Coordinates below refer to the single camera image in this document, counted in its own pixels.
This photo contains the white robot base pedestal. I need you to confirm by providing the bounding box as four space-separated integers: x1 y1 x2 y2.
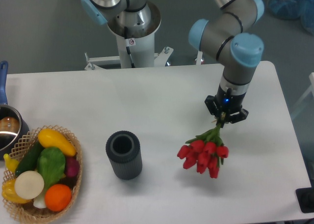
85 33 174 70

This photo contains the red tulip bouquet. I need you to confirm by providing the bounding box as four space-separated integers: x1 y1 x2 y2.
177 123 229 179

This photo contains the blue handled saucepan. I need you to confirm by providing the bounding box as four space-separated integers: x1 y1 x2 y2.
0 60 29 161

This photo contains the white frame at right edge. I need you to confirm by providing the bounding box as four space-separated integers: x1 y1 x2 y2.
290 72 314 120

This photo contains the orange fruit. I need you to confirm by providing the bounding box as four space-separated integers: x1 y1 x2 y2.
45 184 72 212

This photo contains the green cucumber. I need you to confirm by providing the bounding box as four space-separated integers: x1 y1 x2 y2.
15 141 44 177

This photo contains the purple red onion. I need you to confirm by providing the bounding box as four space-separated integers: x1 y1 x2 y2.
64 157 79 177

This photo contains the yellow bell pepper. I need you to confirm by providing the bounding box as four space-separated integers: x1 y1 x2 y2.
2 179 32 204

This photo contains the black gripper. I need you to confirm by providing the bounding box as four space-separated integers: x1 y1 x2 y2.
205 79 249 128

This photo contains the black device at table edge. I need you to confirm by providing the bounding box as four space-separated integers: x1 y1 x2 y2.
295 187 314 213

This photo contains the white leek stalk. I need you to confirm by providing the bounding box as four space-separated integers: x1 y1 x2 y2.
33 189 47 209

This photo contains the green lettuce leaf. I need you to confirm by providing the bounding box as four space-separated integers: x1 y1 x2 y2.
37 147 66 192

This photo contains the white round radish slice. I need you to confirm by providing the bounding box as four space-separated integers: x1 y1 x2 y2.
14 170 44 199

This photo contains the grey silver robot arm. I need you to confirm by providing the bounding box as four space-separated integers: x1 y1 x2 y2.
80 0 264 126

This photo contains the dark grey ribbed vase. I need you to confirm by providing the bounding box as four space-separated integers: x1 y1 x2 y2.
105 131 143 180

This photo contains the blue plastic bag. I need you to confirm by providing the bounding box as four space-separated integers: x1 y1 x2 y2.
266 0 314 35

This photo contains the yellow squash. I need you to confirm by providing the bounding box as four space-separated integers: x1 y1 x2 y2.
37 128 77 157

